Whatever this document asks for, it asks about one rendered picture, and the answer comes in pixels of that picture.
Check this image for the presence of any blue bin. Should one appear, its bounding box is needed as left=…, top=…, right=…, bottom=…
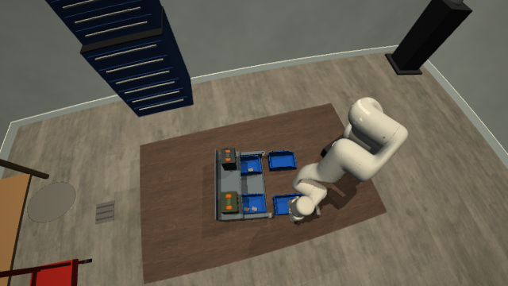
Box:
left=242, top=193, right=266, bottom=215
left=272, top=194, right=302, bottom=215
left=240, top=155, right=262, bottom=176
left=267, top=150, right=297, bottom=171

